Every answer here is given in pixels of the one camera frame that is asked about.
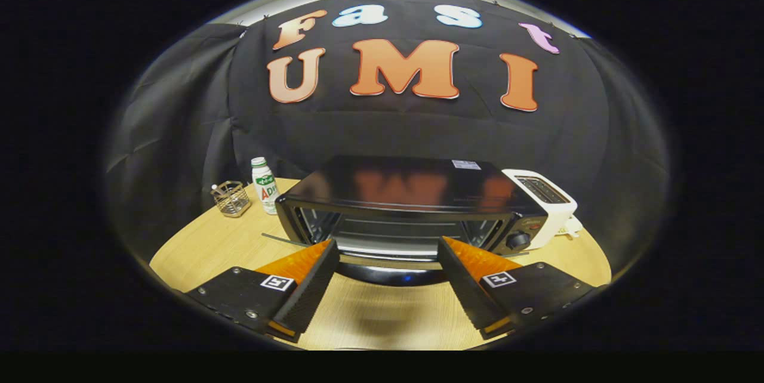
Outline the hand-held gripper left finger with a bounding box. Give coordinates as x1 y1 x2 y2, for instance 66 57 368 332
185 239 340 345

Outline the black toaster oven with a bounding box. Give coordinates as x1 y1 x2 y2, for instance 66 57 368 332
261 155 549 287

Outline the white pop-up toaster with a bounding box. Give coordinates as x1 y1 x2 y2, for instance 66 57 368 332
501 168 578 251

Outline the metal wire basket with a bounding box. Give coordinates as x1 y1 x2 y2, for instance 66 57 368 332
211 181 252 218

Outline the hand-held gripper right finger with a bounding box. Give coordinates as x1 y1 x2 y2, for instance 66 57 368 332
438 237 609 341

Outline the white bottle with green label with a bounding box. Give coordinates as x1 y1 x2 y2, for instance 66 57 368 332
251 157 280 215

